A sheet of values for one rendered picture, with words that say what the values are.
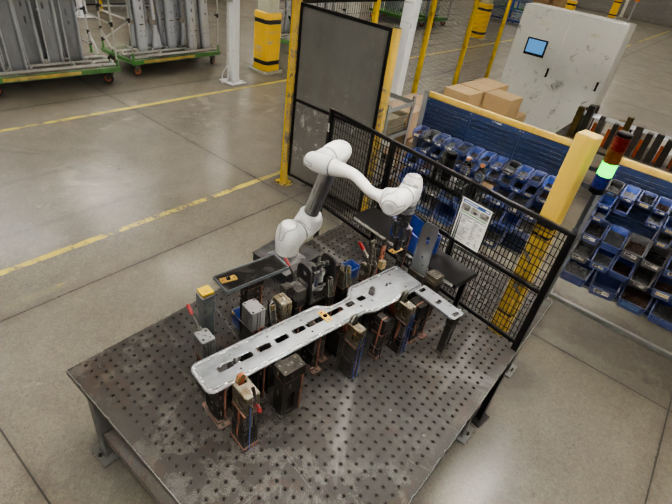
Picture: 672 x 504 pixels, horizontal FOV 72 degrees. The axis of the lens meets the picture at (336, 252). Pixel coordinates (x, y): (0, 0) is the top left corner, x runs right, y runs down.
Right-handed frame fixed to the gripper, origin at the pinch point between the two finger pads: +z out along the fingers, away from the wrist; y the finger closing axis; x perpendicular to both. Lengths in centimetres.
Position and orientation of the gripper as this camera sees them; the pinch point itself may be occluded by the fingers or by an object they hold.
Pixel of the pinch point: (397, 243)
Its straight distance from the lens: 251.8
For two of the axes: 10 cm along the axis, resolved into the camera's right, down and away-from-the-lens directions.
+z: -1.3, 8.0, 5.8
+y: 6.5, 5.1, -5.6
